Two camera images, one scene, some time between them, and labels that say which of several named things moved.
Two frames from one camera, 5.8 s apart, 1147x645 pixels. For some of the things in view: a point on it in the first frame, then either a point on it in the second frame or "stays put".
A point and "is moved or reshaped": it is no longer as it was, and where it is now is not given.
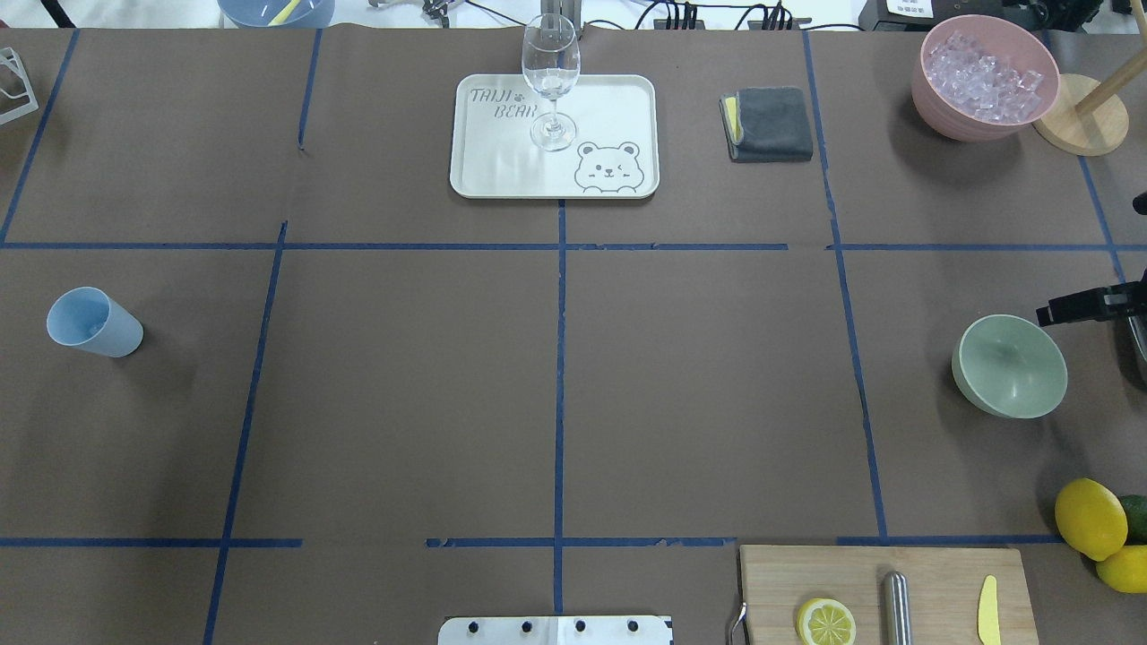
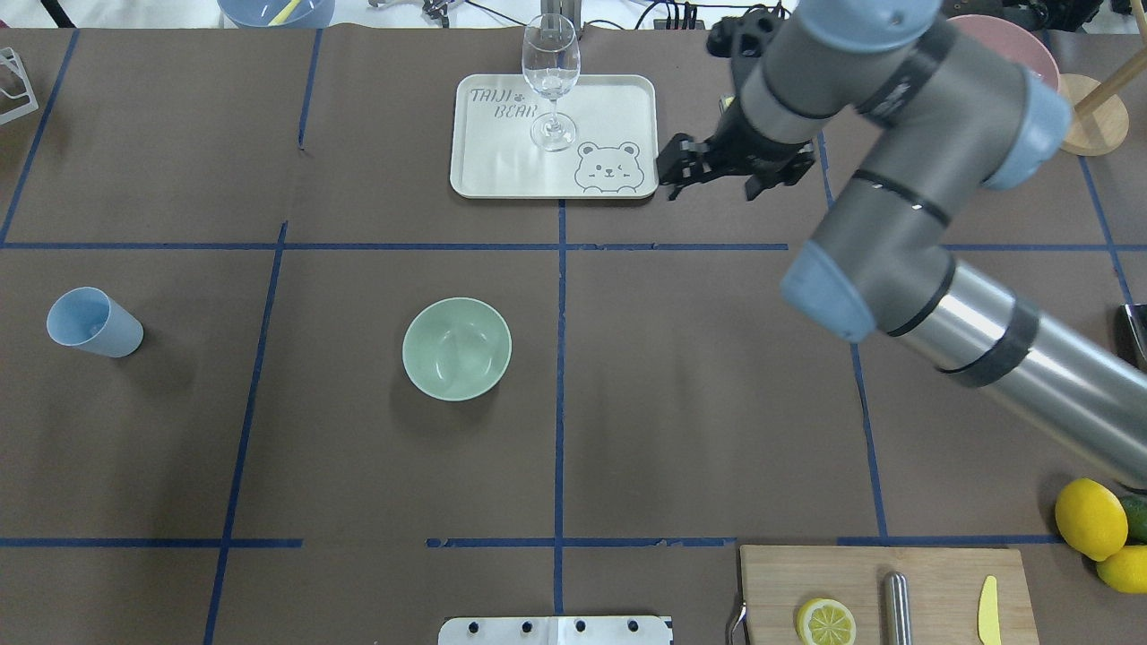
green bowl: [1009, 367] is moved or reshaped
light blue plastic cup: [90, 319] stays put
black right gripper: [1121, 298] → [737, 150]
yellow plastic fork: [286, 12] stays put
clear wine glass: [551, 55] stays put
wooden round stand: [1088, 118] stays put
